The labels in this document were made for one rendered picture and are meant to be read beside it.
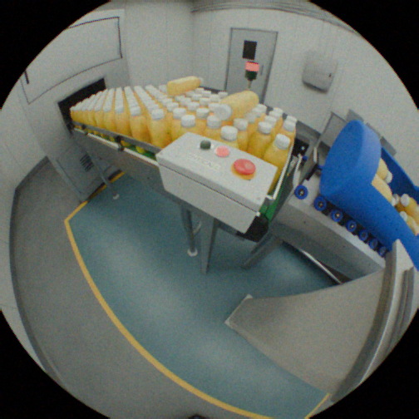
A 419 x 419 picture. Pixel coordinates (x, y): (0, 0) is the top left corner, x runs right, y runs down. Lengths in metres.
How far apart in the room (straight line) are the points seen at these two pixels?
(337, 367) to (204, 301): 1.10
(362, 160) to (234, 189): 0.32
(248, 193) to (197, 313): 1.14
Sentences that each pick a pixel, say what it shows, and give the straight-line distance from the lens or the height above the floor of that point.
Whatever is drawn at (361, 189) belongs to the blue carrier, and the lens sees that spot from 0.44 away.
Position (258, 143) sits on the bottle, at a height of 1.04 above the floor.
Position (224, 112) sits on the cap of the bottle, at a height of 1.13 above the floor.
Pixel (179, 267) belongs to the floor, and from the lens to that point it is 1.30.
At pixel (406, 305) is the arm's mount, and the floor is 1.17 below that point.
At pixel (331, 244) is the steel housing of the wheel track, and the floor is 0.86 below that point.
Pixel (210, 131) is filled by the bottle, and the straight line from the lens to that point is 0.43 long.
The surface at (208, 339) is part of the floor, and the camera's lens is 1.32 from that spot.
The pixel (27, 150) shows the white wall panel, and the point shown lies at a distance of 4.43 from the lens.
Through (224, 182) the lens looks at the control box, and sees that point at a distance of 0.23.
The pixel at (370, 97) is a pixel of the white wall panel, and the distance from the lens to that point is 3.93.
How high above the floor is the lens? 1.27
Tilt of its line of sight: 57 degrees down
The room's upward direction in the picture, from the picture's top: 5 degrees clockwise
